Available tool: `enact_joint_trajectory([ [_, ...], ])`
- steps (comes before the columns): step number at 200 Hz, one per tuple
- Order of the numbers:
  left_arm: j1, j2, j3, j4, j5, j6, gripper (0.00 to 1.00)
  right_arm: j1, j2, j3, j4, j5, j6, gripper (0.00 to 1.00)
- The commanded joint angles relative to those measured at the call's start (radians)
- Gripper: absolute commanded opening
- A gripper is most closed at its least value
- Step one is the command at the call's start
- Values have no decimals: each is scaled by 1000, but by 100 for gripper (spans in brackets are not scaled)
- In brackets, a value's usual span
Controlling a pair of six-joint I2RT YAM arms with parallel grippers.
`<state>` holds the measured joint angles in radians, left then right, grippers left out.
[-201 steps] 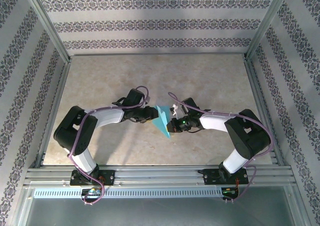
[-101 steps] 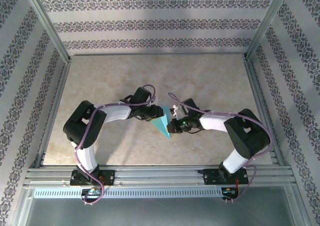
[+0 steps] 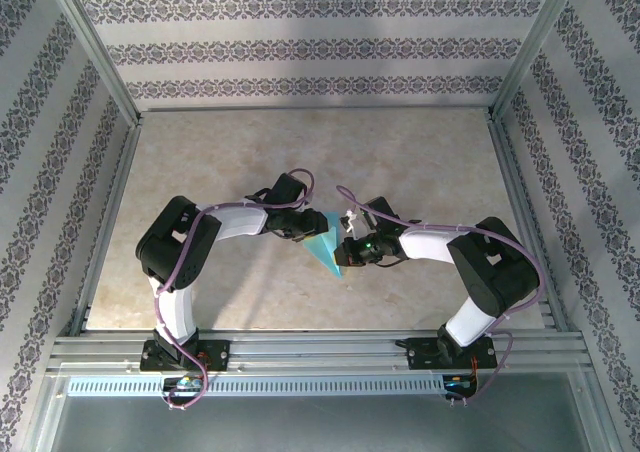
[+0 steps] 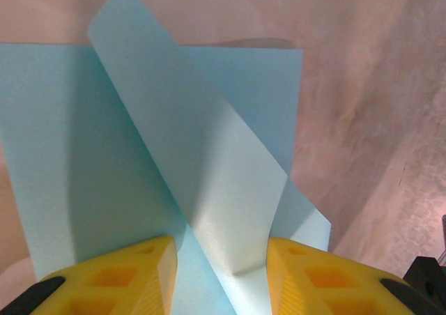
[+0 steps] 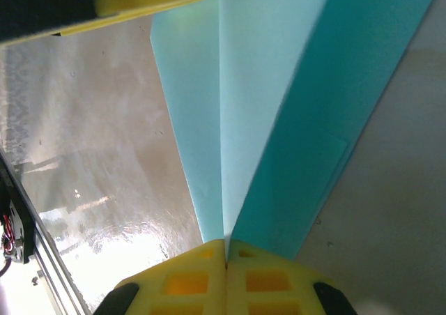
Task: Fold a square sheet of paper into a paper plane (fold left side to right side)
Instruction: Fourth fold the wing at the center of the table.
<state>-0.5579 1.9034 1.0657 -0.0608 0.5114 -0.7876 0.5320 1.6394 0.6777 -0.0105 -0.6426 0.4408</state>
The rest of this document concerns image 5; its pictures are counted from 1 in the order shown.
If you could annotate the long aluminium mounting rail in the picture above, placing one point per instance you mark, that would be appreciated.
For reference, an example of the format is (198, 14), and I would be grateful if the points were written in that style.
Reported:
(48, 266)

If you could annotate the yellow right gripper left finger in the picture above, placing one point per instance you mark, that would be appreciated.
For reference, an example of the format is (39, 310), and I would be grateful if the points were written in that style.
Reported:
(188, 283)

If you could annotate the light blue paper sheet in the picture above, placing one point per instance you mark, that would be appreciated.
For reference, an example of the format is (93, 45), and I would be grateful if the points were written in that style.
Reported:
(296, 120)

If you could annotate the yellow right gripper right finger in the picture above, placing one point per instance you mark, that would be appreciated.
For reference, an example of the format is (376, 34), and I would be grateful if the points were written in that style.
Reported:
(268, 283)

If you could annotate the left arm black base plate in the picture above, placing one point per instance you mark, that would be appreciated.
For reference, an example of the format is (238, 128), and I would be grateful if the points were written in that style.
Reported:
(17, 203)

